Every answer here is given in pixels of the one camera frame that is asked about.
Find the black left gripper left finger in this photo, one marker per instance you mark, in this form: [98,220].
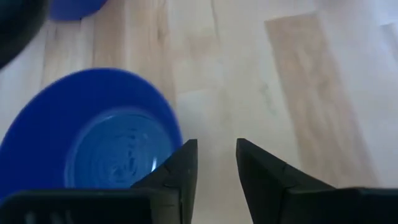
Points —
[180,193]

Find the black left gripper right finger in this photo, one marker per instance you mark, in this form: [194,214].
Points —
[273,193]

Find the blue plastic mini bowl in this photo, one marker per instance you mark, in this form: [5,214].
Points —
[62,109]
[77,7]

